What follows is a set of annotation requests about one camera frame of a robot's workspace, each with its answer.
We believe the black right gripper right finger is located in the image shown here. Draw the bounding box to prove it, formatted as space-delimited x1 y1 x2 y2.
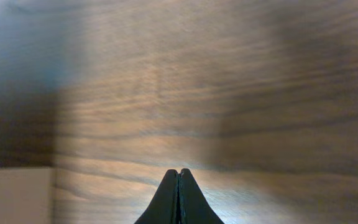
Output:
178 168 224 224

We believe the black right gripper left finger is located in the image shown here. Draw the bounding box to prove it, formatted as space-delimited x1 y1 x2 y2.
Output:
135 169 178 224

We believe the brown cardboard box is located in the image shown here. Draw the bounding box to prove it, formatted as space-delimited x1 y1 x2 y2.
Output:
0 167 53 224

